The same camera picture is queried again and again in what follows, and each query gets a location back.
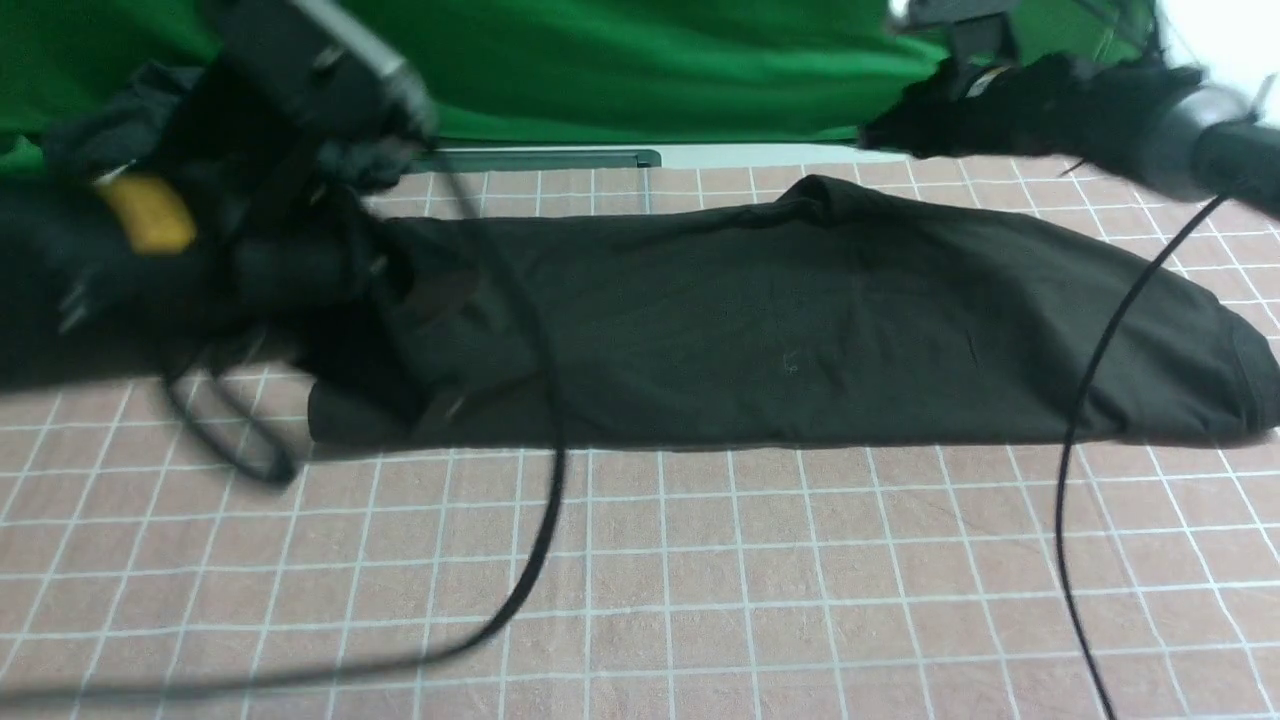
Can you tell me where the dark gray long-sleeve shirt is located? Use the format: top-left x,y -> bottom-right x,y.
308,176 -> 1277,448

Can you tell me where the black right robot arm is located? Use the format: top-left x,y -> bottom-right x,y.
858,53 -> 1279,217

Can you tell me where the black camera cable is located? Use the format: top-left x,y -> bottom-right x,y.
0,170 -> 571,706
1055,195 -> 1229,720

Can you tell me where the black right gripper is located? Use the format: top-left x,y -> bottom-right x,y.
858,53 -> 1171,167

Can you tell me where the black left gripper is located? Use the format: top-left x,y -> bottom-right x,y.
95,70 -> 419,345

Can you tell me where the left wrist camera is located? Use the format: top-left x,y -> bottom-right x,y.
200,1 -> 439,145

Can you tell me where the dark metal bar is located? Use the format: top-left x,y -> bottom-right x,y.
404,149 -> 663,174

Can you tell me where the green backdrop cloth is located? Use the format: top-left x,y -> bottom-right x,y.
0,0 -> 1161,181

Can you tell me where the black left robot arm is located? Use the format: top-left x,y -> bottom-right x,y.
3,63 -> 433,393

